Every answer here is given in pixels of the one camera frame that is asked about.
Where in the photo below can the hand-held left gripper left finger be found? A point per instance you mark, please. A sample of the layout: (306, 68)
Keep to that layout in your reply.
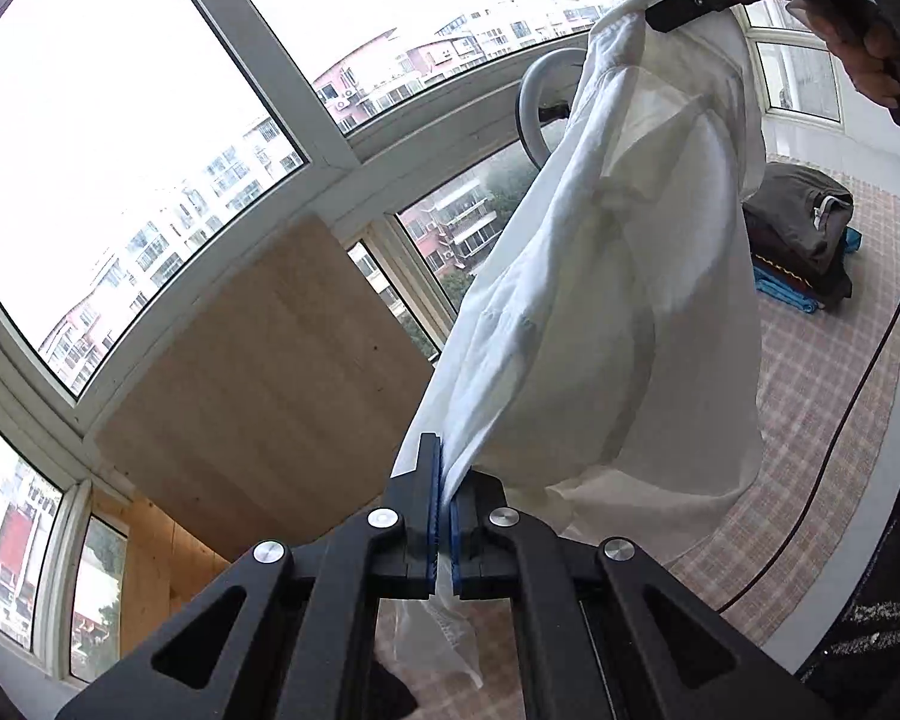
(436, 525)

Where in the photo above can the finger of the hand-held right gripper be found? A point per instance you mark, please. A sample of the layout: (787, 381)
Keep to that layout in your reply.
(697, 0)

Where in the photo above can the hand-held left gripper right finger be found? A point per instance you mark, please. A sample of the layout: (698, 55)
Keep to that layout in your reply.
(456, 547)

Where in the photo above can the white shirt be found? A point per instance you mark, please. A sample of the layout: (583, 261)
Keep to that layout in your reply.
(607, 277)

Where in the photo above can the person's right hand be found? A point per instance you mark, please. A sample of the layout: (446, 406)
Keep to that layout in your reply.
(862, 52)

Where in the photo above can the plywood board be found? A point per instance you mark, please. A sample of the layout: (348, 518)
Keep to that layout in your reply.
(270, 390)

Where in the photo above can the dark grey folded garment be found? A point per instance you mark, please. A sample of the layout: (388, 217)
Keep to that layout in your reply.
(795, 210)

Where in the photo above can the apartment buildings outside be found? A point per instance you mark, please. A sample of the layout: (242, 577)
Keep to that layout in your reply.
(435, 60)

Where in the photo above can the pine wood cabinet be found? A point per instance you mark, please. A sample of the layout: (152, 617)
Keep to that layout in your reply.
(157, 570)

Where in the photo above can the black folded garment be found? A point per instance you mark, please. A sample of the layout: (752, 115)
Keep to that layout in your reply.
(787, 270)

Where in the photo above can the blue cloth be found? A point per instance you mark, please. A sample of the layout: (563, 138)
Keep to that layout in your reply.
(787, 298)

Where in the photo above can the plaid pink mat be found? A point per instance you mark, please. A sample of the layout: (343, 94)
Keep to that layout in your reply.
(810, 427)

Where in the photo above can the white window frame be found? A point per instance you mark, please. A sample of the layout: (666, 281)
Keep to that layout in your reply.
(322, 142)

